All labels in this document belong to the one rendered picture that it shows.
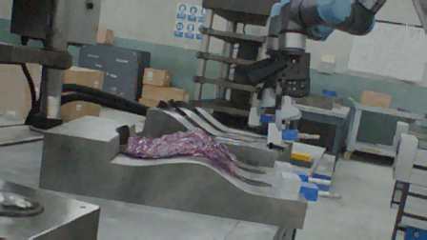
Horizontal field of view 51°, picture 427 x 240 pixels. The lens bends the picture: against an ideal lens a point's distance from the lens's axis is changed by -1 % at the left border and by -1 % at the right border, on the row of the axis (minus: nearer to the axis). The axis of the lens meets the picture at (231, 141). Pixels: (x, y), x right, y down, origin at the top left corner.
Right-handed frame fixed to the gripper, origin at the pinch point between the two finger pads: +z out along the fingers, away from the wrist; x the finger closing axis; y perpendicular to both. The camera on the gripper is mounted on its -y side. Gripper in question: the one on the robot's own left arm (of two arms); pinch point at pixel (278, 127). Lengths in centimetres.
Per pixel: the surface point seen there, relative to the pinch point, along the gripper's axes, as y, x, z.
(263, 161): -2.4, -6.0, 9.3
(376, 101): 50, 585, -77
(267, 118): -8.3, 26.4, -3.9
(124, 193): -21, -43, 16
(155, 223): -12, -48, 20
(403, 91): 94, 640, -101
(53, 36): -71, -1, -24
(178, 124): -25.7, -7.0, 1.0
